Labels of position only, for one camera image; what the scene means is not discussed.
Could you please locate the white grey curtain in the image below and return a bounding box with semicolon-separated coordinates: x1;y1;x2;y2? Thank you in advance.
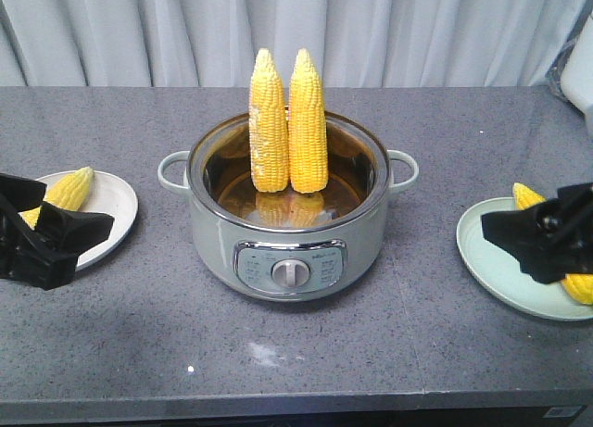
1;0;592;87

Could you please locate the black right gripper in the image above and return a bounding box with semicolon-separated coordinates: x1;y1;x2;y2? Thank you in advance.
481;182;592;284

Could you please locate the white appliance at right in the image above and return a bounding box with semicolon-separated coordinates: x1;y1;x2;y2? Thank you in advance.
547;14;592;135

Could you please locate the corn cob pale centre left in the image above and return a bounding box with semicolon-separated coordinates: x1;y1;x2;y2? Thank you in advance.
248;48;289;193

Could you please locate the light green plate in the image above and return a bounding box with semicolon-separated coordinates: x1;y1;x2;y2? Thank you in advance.
456;197;592;321

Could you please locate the white plate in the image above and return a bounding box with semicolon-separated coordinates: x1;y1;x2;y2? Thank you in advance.
17;170;140;273

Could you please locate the pale green electric cooking pot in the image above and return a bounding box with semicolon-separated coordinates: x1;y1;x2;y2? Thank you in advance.
158;113;419;302

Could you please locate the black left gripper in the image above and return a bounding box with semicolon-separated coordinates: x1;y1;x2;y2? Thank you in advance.
0;173;115;290

